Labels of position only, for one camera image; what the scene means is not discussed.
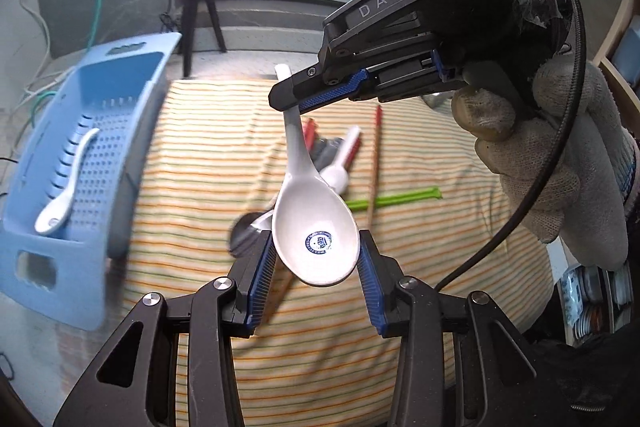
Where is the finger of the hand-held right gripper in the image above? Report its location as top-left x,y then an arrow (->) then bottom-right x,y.
268,67 -> 373,114

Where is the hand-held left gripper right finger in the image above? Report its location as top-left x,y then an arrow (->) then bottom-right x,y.
357,229 -> 538,427

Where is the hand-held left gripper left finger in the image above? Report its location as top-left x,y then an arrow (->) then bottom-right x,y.
52,229 -> 278,427

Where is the metal spoon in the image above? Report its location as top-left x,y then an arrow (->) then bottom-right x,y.
227,207 -> 276,260

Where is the white ceramic spoon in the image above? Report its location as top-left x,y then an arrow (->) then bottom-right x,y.
34,128 -> 101,236
271,63 -> 362,286

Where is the green plastic spoon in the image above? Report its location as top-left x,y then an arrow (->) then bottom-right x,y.
346,187 -> 443,214

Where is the blue plastic basket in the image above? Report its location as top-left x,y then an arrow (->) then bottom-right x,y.
0,32 -> 183,333

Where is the person's right hand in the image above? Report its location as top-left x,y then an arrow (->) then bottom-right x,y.
450,52 -> 640,270

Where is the white plastic fork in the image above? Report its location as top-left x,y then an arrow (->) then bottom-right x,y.
320,125 -> 362,194

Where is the striped cloth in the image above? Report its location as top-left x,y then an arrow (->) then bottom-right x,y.
107,79 -> 556,427

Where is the box of small items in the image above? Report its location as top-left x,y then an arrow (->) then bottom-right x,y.
555,257 -> 636,348

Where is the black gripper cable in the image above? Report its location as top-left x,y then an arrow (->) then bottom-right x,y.
435,0 -> 588,293

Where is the white cable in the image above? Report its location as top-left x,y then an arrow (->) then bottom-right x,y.
15,0 -> 76,108

